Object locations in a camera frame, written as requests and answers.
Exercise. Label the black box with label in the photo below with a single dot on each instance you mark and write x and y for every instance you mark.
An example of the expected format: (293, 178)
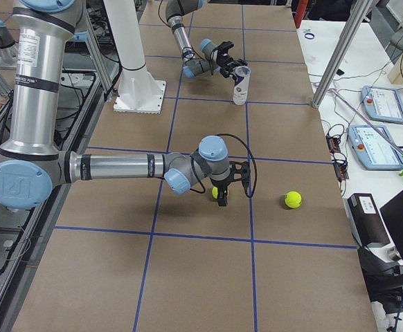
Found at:
(368, 225)

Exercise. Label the teach pendant far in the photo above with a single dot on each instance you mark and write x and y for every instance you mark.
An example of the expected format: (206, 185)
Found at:
(382, 104)

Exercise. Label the aluminium frame post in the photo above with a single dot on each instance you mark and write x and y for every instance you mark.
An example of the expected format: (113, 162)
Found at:
(345, 39)

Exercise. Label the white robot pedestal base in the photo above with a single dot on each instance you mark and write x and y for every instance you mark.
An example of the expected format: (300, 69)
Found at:
(138, 91)

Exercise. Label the teach pendant near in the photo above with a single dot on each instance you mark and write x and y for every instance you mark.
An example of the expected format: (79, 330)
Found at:
(372, 150)

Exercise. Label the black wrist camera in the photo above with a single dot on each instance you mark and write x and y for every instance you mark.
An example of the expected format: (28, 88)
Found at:
(224, 47)

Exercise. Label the white tennis ball can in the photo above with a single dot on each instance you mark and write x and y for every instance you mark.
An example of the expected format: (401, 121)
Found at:
(241, 76)

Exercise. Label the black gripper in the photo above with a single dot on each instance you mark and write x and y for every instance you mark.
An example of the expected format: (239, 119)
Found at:
(219, 183)
(225, 63)

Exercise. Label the teach pendant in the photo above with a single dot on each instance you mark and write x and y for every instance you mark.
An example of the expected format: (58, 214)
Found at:
(372, 150)
(382, 104)

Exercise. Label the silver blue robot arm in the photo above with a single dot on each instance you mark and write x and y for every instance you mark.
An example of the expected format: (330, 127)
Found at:
(215, 57)
(34, 159)

